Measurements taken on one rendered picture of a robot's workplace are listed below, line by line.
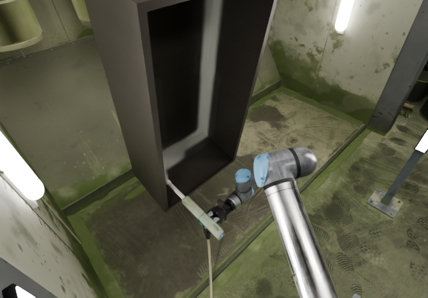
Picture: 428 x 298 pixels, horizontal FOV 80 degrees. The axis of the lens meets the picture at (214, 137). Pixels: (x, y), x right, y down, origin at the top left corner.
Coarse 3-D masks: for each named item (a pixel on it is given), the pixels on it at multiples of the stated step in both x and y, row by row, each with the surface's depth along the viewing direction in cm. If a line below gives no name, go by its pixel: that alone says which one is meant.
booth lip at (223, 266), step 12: (360, 132) 258; (348, 144) 246; (336, 156) 235; (324, 168) 225; (312, 180) 216; (300, 192) 208; (264, 228) 186; (252, 240) 180; (240, 252) 174; (228, 264) 169; (216, 276) 164; (204, 288) 160
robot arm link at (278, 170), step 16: (256, 160) 92; (272, 160) 88; (288, 160) 89; (256, 176) 94; (272, 176) 87; (288, 176) 87; (272, 192) 86; (288, 192) 84; (272, 208) 87; (288, 208) 82; (304, 208) 84; (288, 224) 81; (304, 224) 80; (288, 240) 80; (304, 240) 78; (288, 256) 80; (304, 256) 77; (320, 256) 78; (304, 272) 75; (320, 272) 75; (304, 288) 75; (320, 288) 73
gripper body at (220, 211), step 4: (228, 200) 148; (228, 204) 149; (232, 204) 147; (216, 208) 145; (220, 208) 145; (232, 208) 147; (216, 212) 143; (220, 212) 143; (224, 212) 143; (228, 212) 149; (216, 216) 146; (224, 220) 147; (220, 224) 146
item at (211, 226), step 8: (168, 184) 155; (176, 192) 150; (184, 200) 144; (192, 208) 140; (200, 208) 140; (200, 216) 136; (208, 216) 136; (208, 224) 133; (216, 224) 133; (208, 232) 143; (216, 232) 129
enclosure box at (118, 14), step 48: (96, 0) 76; (144, 0) 62; (192, 0) 114; (240, 0) 111; (144, 48) 69; (192, 48) 132; (240, 48) 124; (144, 96) 85; (192, 96) 158; (240, 96) 142; (144, 144) 114; (192, 144) 187
